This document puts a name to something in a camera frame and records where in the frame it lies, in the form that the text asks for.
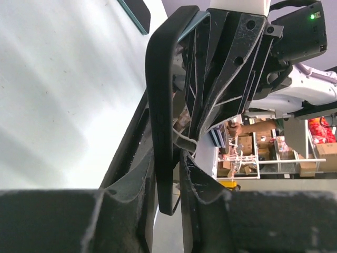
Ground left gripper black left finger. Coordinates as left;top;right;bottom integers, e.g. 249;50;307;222
1;152;155;252

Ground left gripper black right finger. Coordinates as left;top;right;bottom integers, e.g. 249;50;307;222
180;151;336;252

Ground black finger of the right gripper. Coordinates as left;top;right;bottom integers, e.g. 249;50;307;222
181;10;229;132

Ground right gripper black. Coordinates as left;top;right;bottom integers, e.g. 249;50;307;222
197;1;328;134

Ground teal phone black screen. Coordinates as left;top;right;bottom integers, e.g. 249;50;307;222
118;0;151;35

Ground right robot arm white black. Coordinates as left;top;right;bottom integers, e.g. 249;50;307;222
176;1;336;139

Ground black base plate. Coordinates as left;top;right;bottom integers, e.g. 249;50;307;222
100;92;151;189

